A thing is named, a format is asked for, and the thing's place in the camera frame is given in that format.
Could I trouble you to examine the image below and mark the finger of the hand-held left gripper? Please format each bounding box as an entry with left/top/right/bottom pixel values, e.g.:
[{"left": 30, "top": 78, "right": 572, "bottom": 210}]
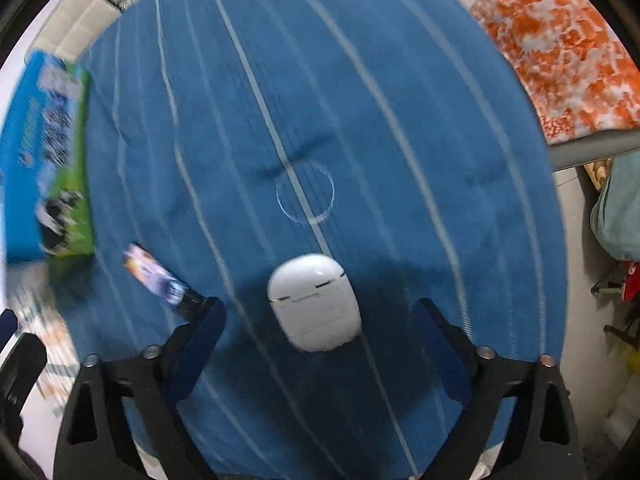
[{"left": 0, "top": 309, "right": 20, "bottom": 356}]

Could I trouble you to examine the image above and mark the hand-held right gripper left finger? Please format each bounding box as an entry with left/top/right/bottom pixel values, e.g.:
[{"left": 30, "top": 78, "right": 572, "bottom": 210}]
[{"left": 52, "top": 297, "right": 227, "bottom": 480}]

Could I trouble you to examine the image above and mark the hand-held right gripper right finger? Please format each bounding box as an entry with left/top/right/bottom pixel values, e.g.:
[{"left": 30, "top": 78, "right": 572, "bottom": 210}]
[{"left": 417, "top": 297, "right": 586, "bottom": 480}]

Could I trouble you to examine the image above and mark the white earbud case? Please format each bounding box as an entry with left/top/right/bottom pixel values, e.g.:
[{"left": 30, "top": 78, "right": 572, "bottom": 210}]
[{"left": 266, "top": 254, "right": 363, "bottom": 354}]

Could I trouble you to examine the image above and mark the blue printed cardboard box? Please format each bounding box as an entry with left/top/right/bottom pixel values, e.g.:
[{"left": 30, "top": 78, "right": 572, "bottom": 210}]
[{"left": 0, "top": 50, "right": 97, "bottom": 267}]

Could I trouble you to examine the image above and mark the orange and teal plaid cloth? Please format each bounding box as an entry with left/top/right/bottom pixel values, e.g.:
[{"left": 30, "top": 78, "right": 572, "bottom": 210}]
[{"left": 0, "top": 260, "right": 82, "bottom": 413}]

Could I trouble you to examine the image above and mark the small colourful printed tube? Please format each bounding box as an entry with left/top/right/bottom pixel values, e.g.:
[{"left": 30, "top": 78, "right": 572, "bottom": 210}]
[{"left": 122, "top": 243, "right": 207, "bottom": 324}]

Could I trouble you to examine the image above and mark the red printed fabric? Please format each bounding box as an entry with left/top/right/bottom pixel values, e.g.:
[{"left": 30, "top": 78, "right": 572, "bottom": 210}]
[{"left": 620, "top": 260, "right": 640, "bottom": 304}]

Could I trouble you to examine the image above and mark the blue striped cloth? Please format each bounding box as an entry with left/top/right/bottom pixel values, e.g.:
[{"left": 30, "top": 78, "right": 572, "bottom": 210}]
[{"left": 80, "top": 0, "right": 569, "bottom": 480}]

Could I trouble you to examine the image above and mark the white quilted chair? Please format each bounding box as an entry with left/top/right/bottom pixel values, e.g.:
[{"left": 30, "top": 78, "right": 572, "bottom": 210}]
[{"left": 30, "top": 0, "right": 197, "bottom": 62}]

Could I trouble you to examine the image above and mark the orange floral blanket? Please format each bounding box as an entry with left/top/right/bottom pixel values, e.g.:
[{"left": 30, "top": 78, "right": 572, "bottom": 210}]
[{"left": 470, "top": 0, "right": 640, "bottom": 147}]

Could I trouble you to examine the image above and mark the black metal frame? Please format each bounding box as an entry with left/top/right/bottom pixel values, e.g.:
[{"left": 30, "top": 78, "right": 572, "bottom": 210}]
[{"left": 590, "top": 265, "right": 640, "bottom": 352}]

